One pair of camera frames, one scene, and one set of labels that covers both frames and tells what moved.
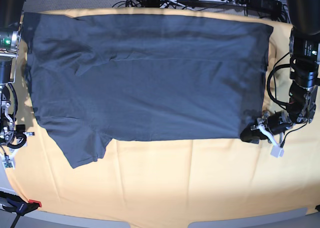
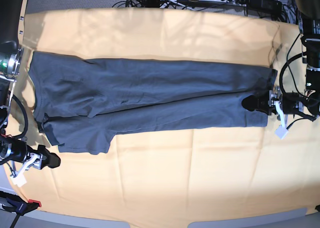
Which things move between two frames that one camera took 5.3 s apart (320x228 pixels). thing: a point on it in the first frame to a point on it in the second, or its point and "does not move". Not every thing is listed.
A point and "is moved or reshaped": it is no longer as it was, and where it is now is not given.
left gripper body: (11, 135) to (37, 158)
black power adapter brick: (262, 4) does not move
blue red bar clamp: (18, 205) does not move
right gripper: (276, 122) to (287, 103)
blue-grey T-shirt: (144, 78) is moved or reshaped
